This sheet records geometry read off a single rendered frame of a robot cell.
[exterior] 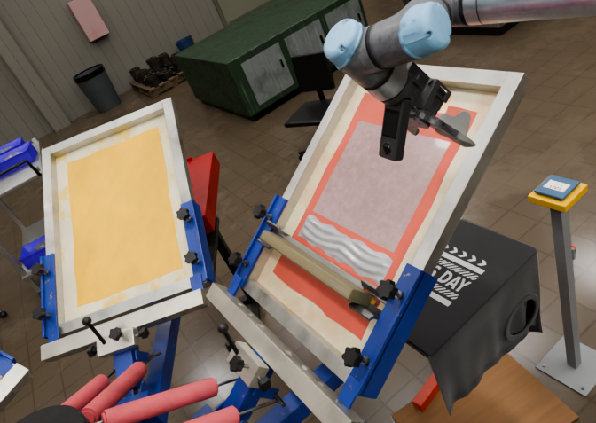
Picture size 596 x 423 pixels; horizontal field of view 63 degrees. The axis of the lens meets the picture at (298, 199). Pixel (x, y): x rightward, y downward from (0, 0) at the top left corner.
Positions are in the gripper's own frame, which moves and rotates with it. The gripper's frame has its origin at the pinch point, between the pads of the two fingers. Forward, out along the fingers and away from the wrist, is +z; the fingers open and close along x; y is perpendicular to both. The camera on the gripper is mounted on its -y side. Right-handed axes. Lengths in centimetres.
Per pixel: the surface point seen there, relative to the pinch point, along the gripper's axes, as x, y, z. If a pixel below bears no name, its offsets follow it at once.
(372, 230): 19.6, -22.3, 14.2
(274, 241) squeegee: 40, -37, 4
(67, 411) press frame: 33, -89, -31
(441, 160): 10.3, 0.1, 14.2
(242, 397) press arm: 25, -75, 6
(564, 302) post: 16, -12, 124
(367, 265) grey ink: 15.4, -30.8, 13.9
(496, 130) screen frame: -1.9, 8.8, 11.3
